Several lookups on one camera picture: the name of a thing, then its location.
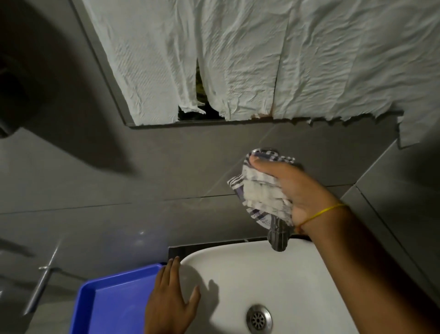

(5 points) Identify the person's right hand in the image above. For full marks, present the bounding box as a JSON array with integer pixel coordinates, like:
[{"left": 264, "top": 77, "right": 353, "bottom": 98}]
[{"left": 249, "top": 154, "right": 348, "bottom": 236}]

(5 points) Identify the person's left hand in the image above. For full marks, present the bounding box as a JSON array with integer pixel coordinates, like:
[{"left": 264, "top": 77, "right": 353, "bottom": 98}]
[{"left": 144, "top": 256, "right": 202, "bottom": 334}]

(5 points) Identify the striped white blue cloth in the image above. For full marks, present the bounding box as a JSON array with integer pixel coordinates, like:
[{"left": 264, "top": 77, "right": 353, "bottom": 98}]
[{"left": 227, "top": 149, "right": 297, "bottom": 230}]

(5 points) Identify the person's right forearm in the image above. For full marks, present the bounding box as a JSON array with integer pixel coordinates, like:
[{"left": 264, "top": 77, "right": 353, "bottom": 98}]
[{"left": 296, "top": 206, "right": 440, "bottom": 334}]

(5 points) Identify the blue plastic tray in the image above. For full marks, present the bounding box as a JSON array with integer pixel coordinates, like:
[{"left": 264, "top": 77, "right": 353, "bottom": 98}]
[{"left": 69, "top": 263, "right": 168, "bottom": 334}]

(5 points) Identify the metal sink drain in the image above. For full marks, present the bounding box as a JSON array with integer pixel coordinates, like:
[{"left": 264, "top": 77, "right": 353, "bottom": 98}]
[{"left": 245, "top": 304, "right": 273, "bottom": 334}]

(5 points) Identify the yellow wrist thread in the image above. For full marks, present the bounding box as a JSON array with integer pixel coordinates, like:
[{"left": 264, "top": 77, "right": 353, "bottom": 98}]
[{"left": 295, "top": 203, "right": 348, "bottom": 230}]

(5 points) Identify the metal faucet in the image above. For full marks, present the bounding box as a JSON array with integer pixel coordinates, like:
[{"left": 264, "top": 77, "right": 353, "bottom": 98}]
[{"left": 258, "top": 147, "right": 293, "bottom": 253}]

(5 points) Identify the white ceramic sink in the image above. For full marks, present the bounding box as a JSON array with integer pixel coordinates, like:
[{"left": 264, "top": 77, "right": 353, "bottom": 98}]
[{"left": 179, "top": 239, "right": 360, "bottom": 334}]

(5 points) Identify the narrow crumpled white paper sheet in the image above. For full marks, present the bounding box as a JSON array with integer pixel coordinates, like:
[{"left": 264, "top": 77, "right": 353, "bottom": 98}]
[{"left": 195, "top": 0, "right": 290, "bottom": 122}]

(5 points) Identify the metal bar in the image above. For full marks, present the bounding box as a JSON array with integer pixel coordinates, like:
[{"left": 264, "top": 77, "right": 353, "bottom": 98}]
[{"left": 23, "top": 240, "right": 62, "bottom": 316}]

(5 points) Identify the wide crumpled white paper sheet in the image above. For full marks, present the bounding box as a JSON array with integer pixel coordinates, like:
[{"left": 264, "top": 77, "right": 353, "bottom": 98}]
[{"left": 274, "top": 0, "right": 440, "bottom": 149}]

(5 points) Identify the embossed white paper sheet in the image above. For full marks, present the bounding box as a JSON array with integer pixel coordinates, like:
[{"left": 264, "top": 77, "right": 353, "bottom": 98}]
[{"left": 82, "top": 0, "right": 207, "bottom": 126}]

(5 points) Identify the wall mirror with metal frame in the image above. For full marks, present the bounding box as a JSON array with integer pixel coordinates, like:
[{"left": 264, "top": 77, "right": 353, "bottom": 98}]
[{"left": 70, "top": 0, "right": 275, "bottom": 127}]

